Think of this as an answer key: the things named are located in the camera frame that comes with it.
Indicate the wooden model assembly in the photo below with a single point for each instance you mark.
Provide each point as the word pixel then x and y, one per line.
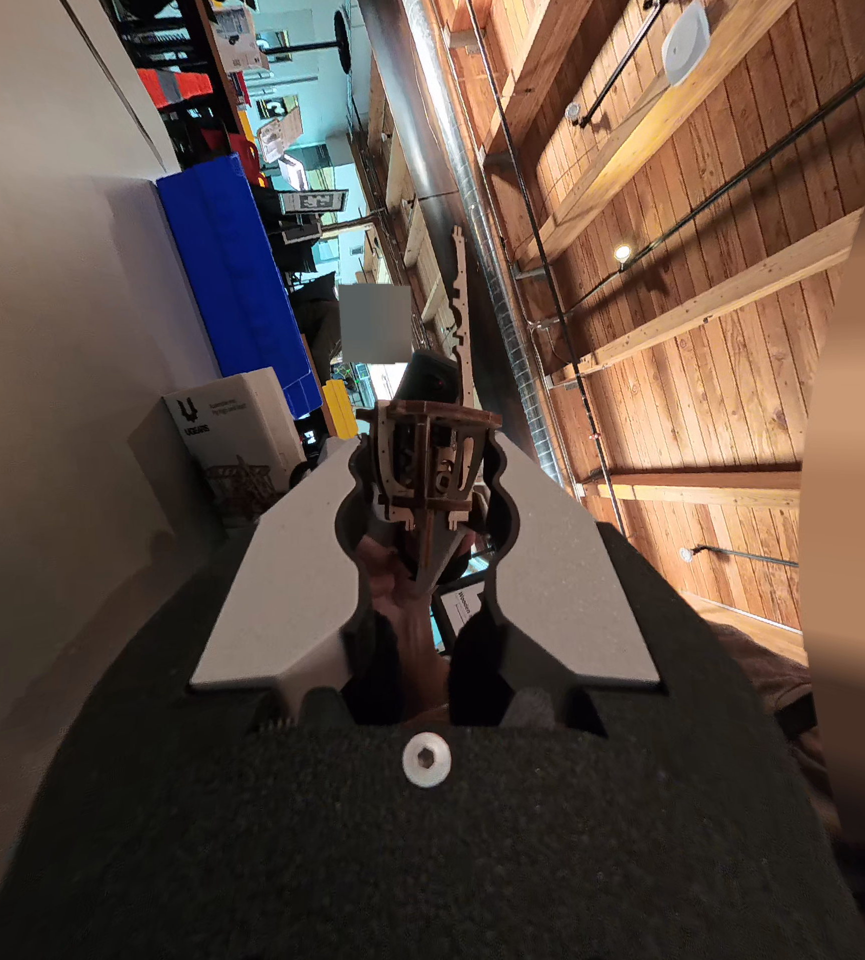
pixel 421 450

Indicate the person's right forearm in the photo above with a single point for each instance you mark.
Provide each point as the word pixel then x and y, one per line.
pixel 421 652

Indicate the silver ventilation duct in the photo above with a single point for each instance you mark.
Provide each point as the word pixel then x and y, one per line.
pixel 477 210

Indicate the person's right hand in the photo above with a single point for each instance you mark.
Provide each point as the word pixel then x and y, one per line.
pixel 384 566

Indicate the long wooden model strip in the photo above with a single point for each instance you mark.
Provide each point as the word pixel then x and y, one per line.
pixel 461 315

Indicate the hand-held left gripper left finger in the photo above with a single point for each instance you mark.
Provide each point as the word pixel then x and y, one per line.
pixel 282 570

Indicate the large blue plastic bin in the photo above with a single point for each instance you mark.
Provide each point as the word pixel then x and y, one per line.
pixel 237 285

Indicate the cardboard box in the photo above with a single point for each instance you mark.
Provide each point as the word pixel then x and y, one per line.
pixel 241 37

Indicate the white framed card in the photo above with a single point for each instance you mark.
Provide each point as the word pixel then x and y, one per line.
pixel 462 607

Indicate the yellow plastic bin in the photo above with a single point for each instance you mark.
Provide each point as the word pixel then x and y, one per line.
pixel 339 409

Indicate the white ceiling device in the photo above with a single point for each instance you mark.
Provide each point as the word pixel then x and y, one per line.
pixel 685 41

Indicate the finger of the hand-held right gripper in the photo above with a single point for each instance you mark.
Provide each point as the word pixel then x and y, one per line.
pixel 444 551

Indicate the white model kit box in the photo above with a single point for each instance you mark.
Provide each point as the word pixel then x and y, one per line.
pixel 237 442

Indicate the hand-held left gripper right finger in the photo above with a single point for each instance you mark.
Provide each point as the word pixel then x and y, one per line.
pixel 567 585

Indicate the row of red orange bins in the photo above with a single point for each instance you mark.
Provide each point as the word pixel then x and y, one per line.
pixel 174 86

